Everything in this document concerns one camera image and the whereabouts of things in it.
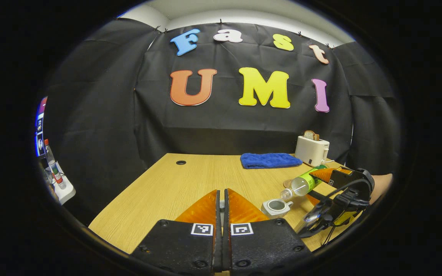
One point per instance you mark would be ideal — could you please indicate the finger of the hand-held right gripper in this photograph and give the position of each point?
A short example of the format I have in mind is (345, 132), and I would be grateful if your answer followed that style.
(340, 178)
(317, 198)

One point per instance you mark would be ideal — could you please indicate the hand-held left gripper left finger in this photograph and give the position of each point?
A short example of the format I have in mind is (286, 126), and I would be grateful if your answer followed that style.
(190, 245)

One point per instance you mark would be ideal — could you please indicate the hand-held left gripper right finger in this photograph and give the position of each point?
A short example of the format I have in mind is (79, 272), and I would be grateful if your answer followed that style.
(259, 245)

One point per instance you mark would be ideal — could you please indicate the clear green label water bottle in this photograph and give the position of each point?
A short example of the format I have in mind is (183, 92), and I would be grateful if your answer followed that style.
(303, 184)

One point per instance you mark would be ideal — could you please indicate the round brown coaster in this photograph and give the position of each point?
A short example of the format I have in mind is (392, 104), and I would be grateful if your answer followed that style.
(287, 183)

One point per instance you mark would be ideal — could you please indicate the white teacup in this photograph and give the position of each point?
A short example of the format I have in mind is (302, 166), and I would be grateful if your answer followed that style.
(276, 209)

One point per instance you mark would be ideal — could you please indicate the red cap clear bottle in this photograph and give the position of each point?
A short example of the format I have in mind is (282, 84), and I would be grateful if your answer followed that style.
(54, 166)

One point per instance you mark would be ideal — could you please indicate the white toaster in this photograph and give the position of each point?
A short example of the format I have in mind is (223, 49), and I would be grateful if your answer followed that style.
(311, 151)

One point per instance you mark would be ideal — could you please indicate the pale bread slice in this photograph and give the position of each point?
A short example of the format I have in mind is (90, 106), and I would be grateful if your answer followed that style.
(308, 135)

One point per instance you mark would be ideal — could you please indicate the blue towel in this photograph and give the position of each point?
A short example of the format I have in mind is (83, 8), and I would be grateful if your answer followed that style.
(269, 160)

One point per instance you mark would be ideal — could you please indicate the black desk grommet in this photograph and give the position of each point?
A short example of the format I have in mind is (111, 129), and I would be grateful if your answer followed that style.
(181, 162)

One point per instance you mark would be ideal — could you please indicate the white box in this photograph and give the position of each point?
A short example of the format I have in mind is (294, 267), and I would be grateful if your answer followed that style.
(65, 191)

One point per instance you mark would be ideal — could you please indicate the colourful screen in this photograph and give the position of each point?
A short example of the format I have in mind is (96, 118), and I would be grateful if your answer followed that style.
(40, 130)

